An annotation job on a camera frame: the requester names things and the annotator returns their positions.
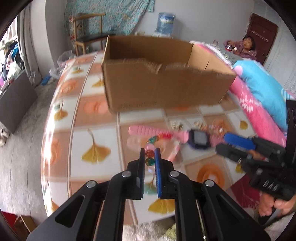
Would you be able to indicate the floral blue wall cloth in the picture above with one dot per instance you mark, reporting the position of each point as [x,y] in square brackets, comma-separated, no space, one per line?
[121,17]

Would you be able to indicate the pink strap smart watch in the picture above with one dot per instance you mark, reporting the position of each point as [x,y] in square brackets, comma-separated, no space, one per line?
[202,139]

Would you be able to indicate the brown cardboard box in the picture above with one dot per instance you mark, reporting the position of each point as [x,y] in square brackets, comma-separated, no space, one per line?
[142,72]

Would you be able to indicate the dark grey cabinet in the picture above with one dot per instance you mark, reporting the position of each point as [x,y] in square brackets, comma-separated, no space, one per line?
[16,101]

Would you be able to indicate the red gift bag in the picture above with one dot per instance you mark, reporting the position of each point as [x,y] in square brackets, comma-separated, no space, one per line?
[10,218]

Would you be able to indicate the dark red door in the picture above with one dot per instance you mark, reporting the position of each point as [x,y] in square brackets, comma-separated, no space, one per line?
[264,33]

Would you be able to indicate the pink floral quilt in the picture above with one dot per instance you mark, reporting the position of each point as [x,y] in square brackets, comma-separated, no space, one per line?
[261,121]

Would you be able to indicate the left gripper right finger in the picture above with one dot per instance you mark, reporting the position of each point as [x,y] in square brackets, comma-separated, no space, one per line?
[158,171]

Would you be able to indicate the white plastic bag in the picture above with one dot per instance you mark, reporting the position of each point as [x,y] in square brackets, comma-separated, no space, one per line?
[61,62]

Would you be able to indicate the right hand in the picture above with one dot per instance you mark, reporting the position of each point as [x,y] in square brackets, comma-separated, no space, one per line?
[267,202]

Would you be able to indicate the wooden chair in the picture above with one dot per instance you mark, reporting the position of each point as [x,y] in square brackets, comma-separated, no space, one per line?
[88,29]

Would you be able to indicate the seated woman in purple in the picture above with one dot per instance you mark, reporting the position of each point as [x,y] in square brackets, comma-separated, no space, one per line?
[245,48]

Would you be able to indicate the blue pillow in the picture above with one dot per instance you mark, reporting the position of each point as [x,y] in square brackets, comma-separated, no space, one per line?
[266,90]

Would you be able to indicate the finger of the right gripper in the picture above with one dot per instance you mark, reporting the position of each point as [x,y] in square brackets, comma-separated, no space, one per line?
[239,141]
[230,152]

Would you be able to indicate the white shoes pair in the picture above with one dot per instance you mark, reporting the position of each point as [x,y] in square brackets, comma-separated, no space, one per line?
[4,135]

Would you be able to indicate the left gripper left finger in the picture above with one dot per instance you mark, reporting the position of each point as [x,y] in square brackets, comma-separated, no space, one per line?
[141,174]

